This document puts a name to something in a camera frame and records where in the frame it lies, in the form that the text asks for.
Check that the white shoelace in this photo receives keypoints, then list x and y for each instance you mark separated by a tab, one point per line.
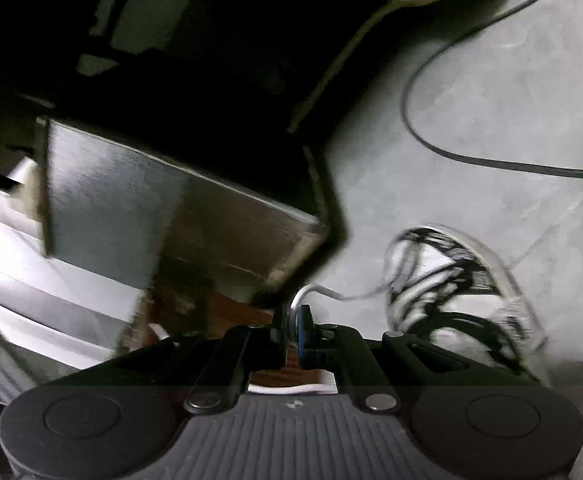
321	290

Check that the silver desk cabinet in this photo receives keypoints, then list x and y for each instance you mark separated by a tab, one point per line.
146	200

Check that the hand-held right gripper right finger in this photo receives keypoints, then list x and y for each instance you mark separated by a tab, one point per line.
305	340

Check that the black and white sneaker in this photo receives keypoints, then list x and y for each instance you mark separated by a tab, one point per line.
421	270

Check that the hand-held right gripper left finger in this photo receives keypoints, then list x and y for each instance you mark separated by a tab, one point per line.
280	330

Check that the black shoelace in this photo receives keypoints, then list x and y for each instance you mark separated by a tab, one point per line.
451	317

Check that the orange mesh waste basket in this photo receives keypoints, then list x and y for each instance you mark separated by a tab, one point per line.
241	315

